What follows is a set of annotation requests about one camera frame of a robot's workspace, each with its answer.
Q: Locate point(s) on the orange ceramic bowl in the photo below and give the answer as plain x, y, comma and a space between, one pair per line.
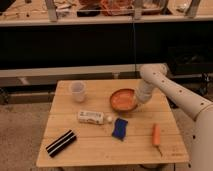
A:
123, 100

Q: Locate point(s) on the white plastic bottle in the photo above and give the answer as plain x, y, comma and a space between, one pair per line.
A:
93, 117

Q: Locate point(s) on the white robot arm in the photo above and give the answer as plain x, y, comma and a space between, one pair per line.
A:
195, 106

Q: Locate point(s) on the clear plastic cup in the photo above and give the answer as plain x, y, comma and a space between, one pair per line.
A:
77, 90

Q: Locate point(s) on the wooden table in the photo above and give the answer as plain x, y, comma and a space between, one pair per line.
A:
95, 145

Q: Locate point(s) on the orange carrot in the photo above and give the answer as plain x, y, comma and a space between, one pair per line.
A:
156, 137

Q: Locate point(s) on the black striped box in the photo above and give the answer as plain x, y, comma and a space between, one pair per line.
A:
61, 143

